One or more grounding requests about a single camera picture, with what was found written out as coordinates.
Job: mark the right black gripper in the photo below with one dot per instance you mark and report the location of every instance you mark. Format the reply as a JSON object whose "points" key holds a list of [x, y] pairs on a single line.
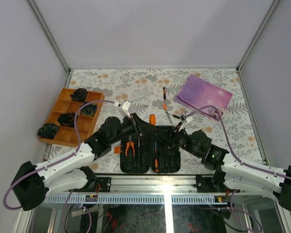
{"points": [[174, 137]]}

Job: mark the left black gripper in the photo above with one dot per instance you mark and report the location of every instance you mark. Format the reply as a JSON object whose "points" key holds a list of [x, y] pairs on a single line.
{"points": [[139, 125]]}

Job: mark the small claw hammer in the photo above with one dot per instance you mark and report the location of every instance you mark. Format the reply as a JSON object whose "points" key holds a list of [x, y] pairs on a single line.
{"points": [[139, 141]]}

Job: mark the orange handled screwdriver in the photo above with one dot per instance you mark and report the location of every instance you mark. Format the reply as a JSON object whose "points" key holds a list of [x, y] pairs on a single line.
{"points": [[152, 119]]}

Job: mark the black plastic tool case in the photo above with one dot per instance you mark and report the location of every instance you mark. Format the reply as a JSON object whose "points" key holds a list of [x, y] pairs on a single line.
{"points": [[169, 160]]}

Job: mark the orange handled pliers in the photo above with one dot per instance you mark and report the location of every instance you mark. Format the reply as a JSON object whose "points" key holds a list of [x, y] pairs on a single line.
{"points": [[130, 148]]}

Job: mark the black handled screwdriver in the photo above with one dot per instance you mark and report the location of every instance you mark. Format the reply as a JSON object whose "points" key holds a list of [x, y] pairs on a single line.
{"points": [[155, 156]]}

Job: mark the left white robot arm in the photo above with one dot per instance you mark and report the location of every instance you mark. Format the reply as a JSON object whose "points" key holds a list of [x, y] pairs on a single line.
{"points": [[33, 183]]}

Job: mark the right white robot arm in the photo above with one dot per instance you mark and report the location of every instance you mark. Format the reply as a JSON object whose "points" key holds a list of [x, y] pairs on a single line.
{"points": [[233, 172]]}

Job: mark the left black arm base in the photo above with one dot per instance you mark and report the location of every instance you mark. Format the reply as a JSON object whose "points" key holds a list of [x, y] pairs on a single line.
{"points": [[102, 185]]}

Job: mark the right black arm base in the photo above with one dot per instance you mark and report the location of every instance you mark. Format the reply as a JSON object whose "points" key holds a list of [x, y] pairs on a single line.
{"points": [[208, 183]]}

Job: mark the orange tipped metal file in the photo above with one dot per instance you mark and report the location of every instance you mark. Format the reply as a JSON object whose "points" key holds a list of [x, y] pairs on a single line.
{"points": [[166, 111]]}

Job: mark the small precision screwdriver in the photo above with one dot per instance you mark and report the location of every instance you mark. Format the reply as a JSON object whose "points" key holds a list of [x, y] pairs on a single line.
{"points": [[164, 93]]}

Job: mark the purple printed pouch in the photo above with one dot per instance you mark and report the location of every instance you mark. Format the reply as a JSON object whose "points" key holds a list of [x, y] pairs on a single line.
{"points": [[197, 93]]}

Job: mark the dark rolled band middle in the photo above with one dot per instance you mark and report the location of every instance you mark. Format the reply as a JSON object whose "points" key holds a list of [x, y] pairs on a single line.
{"points": [[88, 110]]}

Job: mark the dark rolled band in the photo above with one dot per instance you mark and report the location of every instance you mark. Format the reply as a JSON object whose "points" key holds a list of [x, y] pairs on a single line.
{"points": [[88, 110], [67, 119], [79, 95]]}

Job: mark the dark rolled band top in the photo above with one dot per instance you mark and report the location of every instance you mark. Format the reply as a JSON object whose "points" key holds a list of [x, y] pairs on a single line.
{"points": [[79, 95]]}

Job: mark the dark rolled band lower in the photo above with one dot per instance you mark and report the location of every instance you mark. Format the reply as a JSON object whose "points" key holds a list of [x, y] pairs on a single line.
{"points": [[67, 119]]}

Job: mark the orange compartment tray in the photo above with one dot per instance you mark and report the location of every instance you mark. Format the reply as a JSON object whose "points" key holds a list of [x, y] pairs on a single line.
{"points": [[84, 126]]}

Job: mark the dark rolled band outside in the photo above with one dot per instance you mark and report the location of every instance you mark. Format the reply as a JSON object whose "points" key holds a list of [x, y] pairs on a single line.
{"points": [[48, 131]]}

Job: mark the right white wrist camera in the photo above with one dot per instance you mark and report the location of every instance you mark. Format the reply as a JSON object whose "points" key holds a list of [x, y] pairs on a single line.
{"points": [[185, 119]]}

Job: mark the aluminium front rail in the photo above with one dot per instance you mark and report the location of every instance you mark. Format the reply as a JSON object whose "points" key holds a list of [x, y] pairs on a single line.
{"points": [[145, 189]]}

